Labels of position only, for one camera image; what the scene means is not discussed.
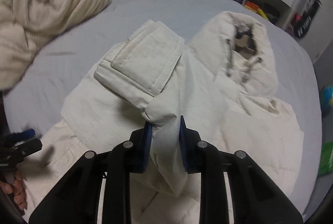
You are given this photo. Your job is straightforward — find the blue globe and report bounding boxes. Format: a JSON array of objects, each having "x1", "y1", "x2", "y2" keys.
[{"x1": 320, "y1": 85, "x2": 333, "y2": 116}]

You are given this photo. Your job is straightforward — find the cream knitted blanket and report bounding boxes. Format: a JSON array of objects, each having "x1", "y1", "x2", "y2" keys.
[{"x1": 1, "y1": 0, "x2": 112, "y2": 91}]

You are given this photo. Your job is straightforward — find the cream puffer down jacket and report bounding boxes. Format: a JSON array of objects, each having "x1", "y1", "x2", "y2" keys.
[{"x1": 24, "y1": 12, "x2": 304, "y2": 223}]

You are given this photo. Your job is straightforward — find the grey-blue bed sheet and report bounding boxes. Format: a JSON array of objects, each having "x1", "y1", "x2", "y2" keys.
[{"x1": 3, "y1": 0, "x2": 322, "y2": 212}]

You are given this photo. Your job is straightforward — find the orange yellow toy blocks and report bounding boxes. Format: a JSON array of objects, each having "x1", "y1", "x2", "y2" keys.
[{"x1": 244, "y1": 1, "x2": 269, "y2": 20}]

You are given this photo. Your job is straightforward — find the black Yonex racket bag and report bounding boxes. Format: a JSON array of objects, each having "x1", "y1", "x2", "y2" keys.
[{"x1": 293, "y1": 0, "x2": 321, "y2": 38}]

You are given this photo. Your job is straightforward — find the person's left hand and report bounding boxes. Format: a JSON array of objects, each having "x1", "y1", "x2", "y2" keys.
[{"x1": 1, "y1": 170, "x2": 27, "y2": 210}]

